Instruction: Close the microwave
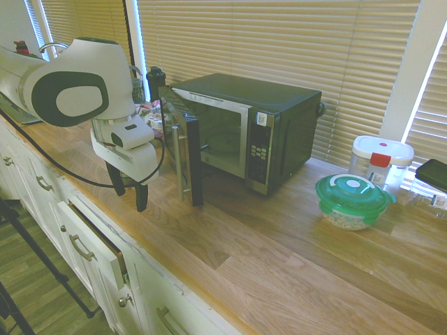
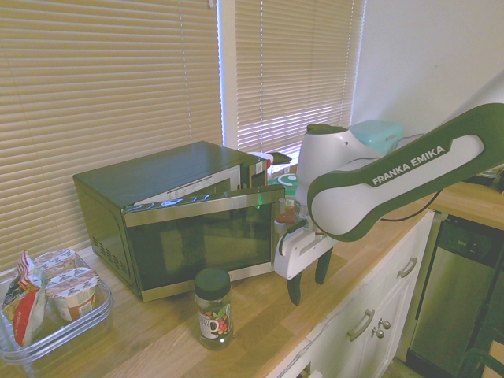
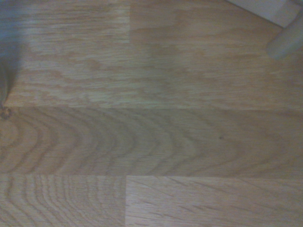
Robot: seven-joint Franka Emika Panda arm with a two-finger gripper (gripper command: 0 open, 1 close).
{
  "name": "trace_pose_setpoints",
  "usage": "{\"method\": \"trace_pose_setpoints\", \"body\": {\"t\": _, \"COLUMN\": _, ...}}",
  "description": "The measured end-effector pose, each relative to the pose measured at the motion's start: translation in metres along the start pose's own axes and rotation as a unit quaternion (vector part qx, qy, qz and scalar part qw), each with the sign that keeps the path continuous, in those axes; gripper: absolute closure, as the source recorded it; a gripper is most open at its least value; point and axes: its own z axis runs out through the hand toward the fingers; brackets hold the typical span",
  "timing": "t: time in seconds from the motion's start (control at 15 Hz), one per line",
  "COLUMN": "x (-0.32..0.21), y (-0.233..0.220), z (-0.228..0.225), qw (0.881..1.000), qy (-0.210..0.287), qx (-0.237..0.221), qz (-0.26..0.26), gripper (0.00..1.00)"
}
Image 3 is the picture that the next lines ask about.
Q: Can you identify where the white furniture with round leg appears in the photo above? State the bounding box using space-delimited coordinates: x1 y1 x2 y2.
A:
224 0 303 61

